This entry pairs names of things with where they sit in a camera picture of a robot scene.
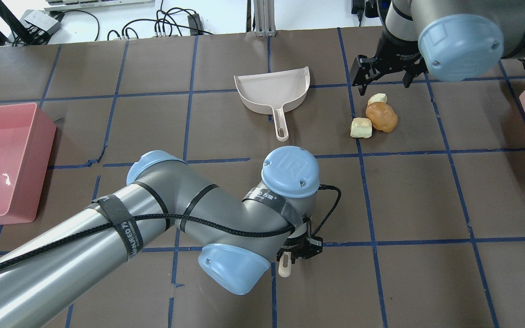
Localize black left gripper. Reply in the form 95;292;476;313
276;219;323;264

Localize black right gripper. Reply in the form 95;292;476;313
352;35;428;96

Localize pale bread chunk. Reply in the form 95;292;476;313
350;118;373;138
367;93;388;106

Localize beige hand brush black bristles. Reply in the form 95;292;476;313
277;252;292;278

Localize brown potato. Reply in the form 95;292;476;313
366;102;398;133

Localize beige plastic dustpan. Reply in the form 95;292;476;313
234;66;311;142

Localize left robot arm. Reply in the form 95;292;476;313
0;146;319;328

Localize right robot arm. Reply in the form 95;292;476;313
350;0;525;95

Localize pink plastic bin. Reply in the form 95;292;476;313
0;102;57;225

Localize black power adapter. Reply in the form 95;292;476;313
187;13;203;35

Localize aluminium frame post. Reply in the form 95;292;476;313
252;0;277;37

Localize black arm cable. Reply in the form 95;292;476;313
0;184;342;283

